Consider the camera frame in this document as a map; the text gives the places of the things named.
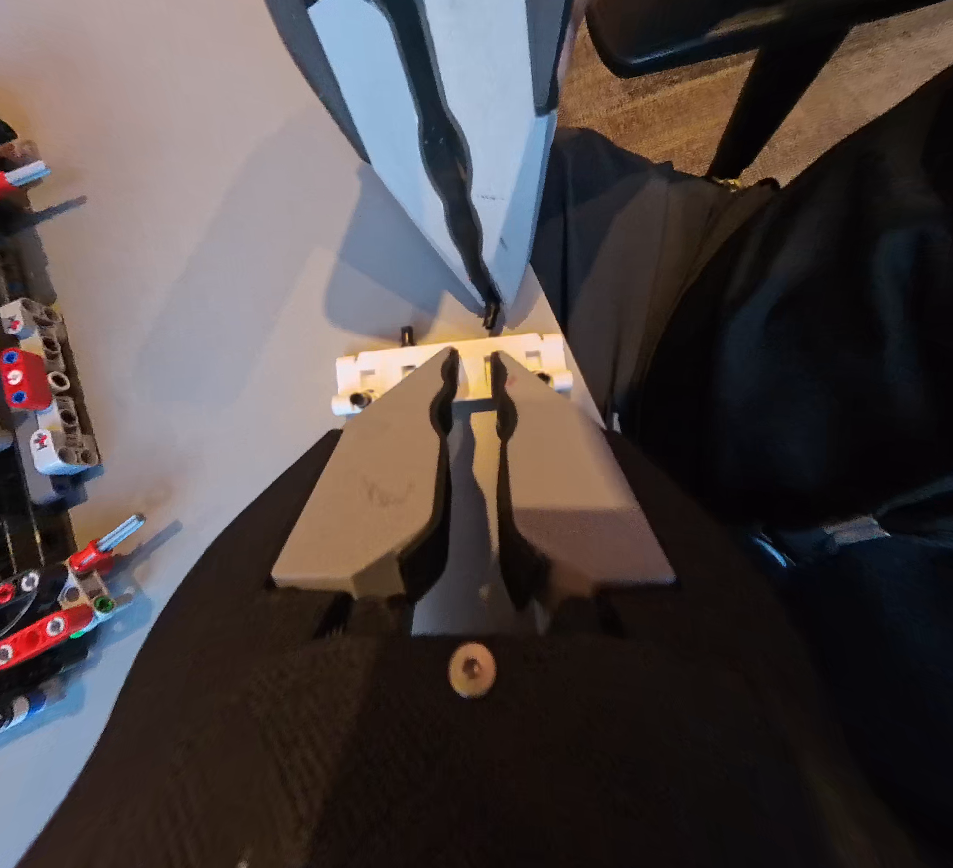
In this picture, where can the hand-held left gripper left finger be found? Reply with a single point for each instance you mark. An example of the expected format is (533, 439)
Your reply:
(372, 496)

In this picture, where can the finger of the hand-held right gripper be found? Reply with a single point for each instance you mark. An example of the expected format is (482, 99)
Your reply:
(372, 101)
(491, 101)

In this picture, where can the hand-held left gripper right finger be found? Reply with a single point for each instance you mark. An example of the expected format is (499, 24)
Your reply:
(581, 503)

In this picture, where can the white toy brick panel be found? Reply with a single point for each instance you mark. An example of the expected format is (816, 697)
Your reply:
(387, 365)

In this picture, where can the light grey desk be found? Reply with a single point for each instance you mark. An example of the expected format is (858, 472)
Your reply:
(186, 138)

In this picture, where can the person's torso in dark clothing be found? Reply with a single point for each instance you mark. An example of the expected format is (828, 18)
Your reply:
(819, 362)

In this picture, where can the toy brick car model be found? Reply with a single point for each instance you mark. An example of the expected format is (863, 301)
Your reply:
(45, 399)

